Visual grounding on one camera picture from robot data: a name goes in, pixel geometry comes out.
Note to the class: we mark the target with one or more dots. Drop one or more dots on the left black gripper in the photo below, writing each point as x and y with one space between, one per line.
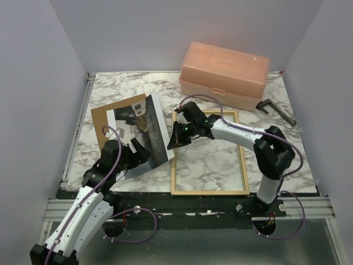
143 155

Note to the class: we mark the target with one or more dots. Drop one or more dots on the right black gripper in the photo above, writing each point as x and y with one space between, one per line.
176 138

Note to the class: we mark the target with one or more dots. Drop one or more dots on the glossy photo print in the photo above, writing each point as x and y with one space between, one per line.
144 121

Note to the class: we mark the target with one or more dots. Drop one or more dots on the green and wood picture frame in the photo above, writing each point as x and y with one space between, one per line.
209 167

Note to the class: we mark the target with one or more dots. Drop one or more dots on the brown frame backing board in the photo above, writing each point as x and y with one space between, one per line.
100 119

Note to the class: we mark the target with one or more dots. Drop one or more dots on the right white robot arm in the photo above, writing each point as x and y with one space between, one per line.
273 152

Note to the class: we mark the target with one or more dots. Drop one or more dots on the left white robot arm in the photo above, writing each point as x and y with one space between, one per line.
93 205

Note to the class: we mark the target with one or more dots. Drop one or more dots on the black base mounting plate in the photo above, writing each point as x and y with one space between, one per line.
146 211

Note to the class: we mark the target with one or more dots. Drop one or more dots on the orange translucent plastic box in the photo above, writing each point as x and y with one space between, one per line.
236 79

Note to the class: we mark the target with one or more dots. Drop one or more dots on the black metal clamp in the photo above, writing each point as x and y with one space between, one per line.
268 102

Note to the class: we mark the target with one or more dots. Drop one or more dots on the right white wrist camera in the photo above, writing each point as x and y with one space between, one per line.
183 116

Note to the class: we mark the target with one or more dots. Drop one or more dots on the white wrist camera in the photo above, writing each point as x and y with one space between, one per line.
112 136
183 116

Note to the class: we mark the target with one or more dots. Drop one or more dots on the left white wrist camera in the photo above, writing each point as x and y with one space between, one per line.
112 136

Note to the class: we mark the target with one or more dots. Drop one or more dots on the aluminium rail frame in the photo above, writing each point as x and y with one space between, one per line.
178 240

